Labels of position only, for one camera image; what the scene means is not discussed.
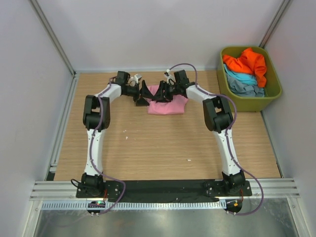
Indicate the aluminium front rail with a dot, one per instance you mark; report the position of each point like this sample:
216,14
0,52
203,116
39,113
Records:
267,188

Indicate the orange t shirt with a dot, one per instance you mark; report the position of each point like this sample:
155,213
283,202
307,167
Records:
249,62

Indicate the slotted cable duct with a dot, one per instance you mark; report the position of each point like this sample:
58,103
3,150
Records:
98,205

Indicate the light blue t shirt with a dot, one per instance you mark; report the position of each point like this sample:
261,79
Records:
242,77

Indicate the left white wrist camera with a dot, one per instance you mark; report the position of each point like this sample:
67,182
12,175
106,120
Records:
134,80

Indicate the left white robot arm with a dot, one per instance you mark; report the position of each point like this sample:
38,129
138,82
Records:
96,119

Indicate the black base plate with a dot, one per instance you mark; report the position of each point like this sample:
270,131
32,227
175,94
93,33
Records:
170,191

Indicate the aluminium corner post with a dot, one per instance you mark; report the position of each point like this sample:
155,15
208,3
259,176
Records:
280,13
48,28

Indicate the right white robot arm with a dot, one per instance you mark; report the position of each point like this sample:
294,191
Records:
218,119

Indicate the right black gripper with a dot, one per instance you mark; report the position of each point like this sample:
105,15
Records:
162,85

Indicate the grey blue t shirt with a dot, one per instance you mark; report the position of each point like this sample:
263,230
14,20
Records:
242,89

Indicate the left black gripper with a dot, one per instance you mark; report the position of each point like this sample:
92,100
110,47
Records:
144,93

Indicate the right aluminium corner post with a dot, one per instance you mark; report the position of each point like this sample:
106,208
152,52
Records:
280,13

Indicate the left aluminium corner post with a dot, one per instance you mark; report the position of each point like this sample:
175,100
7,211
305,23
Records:
48,28

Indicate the olive green plastic bin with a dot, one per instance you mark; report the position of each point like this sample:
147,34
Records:
272,89

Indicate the pink t shirt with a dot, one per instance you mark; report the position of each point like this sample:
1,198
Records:
175,107

